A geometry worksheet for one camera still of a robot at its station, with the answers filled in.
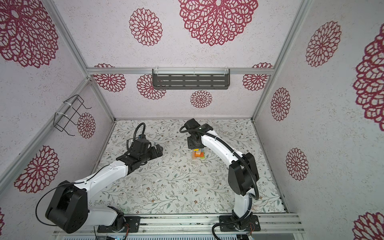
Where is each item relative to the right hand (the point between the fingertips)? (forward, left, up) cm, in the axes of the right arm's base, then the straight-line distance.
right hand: (194, 143), depth 88 cm
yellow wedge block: (-3, -2, -3) cm, 4 cm away
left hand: (-5, +22, -3) cm, 23 cm away
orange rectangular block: (-1, -4, -11) cm, 12 cm away
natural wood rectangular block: (0, 0, -14) cm, 14 cm away
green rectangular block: (0, -6, -16) cm, 17 cm away
